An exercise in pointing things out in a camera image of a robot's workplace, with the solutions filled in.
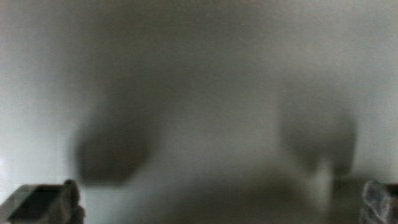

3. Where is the white cabinet body box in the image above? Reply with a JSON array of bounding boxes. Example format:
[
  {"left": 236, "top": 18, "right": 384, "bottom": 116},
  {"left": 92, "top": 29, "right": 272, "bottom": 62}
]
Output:
[{"left": 0, "top": 0, "right": 398, "bottom": 224}]

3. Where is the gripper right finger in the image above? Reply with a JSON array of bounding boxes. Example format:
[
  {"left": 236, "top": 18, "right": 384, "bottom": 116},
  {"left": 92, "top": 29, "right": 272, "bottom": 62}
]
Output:
[{"left": 360, "top": 181, "right": 398, "bottom": 224}]

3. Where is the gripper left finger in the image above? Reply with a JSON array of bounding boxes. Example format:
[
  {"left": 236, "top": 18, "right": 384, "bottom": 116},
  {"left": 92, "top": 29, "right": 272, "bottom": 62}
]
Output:
[{"left": 0, "top": 179, "right": 85, "bottom": 224}]

